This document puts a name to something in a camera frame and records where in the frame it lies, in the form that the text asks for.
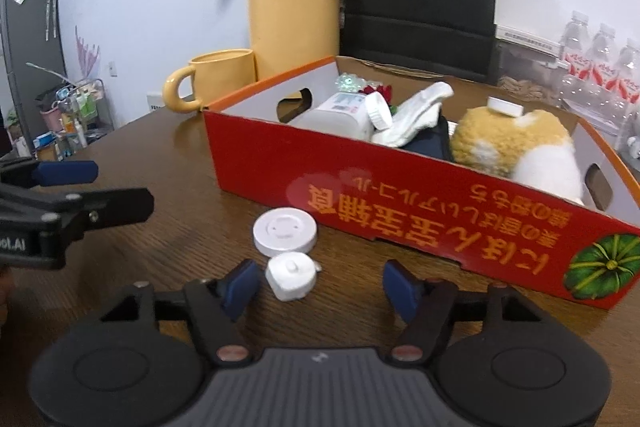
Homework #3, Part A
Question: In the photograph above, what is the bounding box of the white sock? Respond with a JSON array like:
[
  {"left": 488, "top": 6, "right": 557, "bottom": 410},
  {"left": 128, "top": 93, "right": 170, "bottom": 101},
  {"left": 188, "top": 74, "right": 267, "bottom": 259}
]
[{"left": 370, "top": 82, "right": 455, "bottom": 148}]

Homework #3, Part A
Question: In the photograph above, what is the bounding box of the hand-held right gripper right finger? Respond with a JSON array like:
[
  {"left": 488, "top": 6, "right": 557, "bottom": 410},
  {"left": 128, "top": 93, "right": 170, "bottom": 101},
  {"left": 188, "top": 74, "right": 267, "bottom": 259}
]
[{"left": 382, "top": 259, "right": 543, "bottom": 365}]

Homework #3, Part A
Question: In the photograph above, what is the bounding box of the red artificial flower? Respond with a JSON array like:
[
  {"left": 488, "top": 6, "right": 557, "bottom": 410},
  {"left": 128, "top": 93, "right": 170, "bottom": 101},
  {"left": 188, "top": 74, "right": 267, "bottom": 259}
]
[{"left": 360, "top": 83, "right": 398, "bottom": 112}]

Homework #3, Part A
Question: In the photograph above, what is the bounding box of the metal storage rack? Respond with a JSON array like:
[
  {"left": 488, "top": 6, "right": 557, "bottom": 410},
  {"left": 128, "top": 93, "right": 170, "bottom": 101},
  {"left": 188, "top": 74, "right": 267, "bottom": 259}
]
[{"left": 27, "top": 62, "right": 108, "bottom": 160}]

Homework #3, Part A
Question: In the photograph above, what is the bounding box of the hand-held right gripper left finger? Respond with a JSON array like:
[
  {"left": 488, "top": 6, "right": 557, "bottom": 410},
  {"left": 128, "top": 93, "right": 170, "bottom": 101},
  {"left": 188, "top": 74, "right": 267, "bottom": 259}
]
[{"left": 100, "top": 259, "right": 261, "bottom": 368}]

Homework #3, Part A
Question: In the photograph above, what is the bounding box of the small white cap device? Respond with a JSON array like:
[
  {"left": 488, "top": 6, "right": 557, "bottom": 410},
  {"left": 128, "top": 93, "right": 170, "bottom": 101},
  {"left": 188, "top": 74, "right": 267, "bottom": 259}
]
[{"left": 265, "top": 253, "right": 323, "bottom": 303}]

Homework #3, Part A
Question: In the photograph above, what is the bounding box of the white plastic bottle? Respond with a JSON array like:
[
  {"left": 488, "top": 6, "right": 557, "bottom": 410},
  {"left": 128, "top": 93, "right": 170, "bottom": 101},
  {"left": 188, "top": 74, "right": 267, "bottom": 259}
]
[{"left": 289, "top": 91, "right": 394, "bottom": 142}]

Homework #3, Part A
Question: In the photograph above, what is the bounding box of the yellow white plush toy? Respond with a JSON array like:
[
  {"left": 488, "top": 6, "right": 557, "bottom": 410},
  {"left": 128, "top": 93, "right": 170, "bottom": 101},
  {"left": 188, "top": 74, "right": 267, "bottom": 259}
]
[{"left": 450, "top": 107, "right": 586, "bottom": 208}]

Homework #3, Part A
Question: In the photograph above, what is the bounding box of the white hanging strap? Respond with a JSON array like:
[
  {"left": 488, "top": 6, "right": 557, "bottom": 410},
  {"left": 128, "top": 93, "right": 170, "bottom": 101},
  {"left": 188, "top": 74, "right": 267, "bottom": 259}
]
[{"left": 44, "top": 0, "right": 59, "bottom": 40}]

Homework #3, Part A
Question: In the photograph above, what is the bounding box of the yellow mug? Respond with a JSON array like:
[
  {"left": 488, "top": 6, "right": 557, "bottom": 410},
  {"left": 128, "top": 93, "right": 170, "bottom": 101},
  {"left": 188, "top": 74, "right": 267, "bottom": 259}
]
[{"left": 162, "top": 49, "right": 257, "bottom": 114}]

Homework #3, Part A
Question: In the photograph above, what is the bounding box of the white flat box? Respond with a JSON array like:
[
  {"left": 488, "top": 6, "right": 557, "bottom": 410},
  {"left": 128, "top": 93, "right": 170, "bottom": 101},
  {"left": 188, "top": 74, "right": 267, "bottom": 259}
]
[{"left": 495, "top": 23, "right": 567, "bottom": 55}]

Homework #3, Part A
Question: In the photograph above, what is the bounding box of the white round disc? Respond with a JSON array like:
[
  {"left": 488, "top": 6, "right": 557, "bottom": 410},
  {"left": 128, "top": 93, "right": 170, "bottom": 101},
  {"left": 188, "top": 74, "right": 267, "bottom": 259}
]
[{"left": 252, "top": 208, "right": 318, "bottom": 258}]

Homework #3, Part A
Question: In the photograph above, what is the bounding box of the dark grey cabinet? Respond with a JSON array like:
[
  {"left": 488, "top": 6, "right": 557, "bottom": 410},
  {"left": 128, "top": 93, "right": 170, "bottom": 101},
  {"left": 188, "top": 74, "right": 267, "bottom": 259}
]
[{"left": 0, "top": 0, "right": 68, "bottom": 158}]

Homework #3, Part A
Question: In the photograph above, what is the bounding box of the purple plant wall sticker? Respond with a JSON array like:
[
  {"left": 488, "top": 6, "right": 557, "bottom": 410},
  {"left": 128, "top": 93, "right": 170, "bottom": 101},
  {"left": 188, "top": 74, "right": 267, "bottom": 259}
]
[{"left": 75, "top": 26, "right": 101, "bottom": 80}]

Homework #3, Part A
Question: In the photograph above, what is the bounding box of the iridescent cellophane wrap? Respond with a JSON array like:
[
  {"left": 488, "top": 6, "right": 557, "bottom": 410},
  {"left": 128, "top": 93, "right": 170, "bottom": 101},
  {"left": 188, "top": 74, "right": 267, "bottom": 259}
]
[{"left": 334, "top": 74, "right": 370, "bottom": 94}]

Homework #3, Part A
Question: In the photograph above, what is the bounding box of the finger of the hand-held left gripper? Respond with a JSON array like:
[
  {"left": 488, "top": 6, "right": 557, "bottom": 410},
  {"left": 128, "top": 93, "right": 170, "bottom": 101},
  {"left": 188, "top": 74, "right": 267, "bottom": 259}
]
[
  {"left": 65, "top": 188, "right": 155, "bottom": 232},
  {"left": 0, "top": 159, "right": 99, "bottom": 188}
]

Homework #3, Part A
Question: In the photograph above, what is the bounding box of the orange cardboard box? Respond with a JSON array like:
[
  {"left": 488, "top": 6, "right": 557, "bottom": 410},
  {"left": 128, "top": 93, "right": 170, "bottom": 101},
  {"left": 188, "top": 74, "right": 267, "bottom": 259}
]
[{"left": 201, "top": 55, "right": 640, "bottom": 312}]

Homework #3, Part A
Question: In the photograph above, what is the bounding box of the clear seed container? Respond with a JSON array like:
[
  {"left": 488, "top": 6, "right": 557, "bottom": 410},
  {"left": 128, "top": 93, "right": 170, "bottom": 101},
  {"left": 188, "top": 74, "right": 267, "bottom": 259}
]
[{"left": 492, "top": 47, "right": 571, "bottom": 102}]

